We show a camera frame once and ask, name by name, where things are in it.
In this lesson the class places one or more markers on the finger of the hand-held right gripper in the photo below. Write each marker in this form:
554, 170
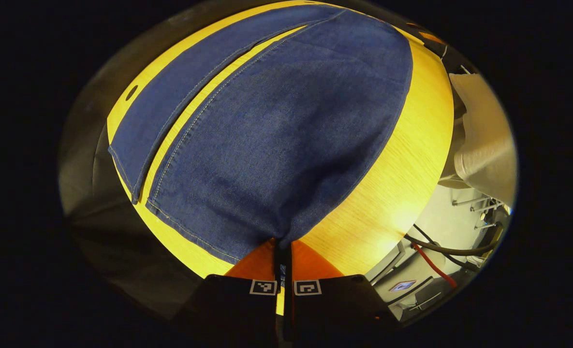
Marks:
431, 37

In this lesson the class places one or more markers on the blue jeans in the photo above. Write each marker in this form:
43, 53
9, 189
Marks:
276, 145

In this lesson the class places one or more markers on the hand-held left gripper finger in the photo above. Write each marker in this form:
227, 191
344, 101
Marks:
288, 268
276, 268

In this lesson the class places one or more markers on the grey equipment box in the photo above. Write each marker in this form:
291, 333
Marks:
412, 285

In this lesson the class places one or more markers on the metal rack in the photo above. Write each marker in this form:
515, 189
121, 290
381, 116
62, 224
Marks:
479, 208

